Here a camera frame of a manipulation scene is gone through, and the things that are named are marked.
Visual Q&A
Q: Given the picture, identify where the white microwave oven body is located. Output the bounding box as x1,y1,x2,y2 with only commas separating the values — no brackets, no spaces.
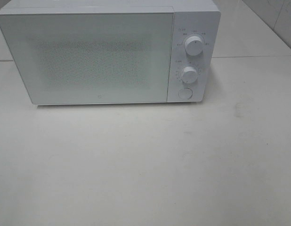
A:
0,0,221,105

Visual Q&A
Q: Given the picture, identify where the white timer knob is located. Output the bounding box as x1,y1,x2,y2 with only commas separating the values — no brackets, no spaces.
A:
181,66,199,84

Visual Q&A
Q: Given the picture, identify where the upper white power knob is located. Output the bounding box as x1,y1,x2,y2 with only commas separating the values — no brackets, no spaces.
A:
184,34,204,56

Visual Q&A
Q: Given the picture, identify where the white microwave door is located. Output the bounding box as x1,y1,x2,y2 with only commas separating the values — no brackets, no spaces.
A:
0,13,173,105

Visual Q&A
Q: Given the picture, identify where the round white door button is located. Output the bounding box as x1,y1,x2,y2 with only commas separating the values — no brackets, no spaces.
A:
178,88,193,100

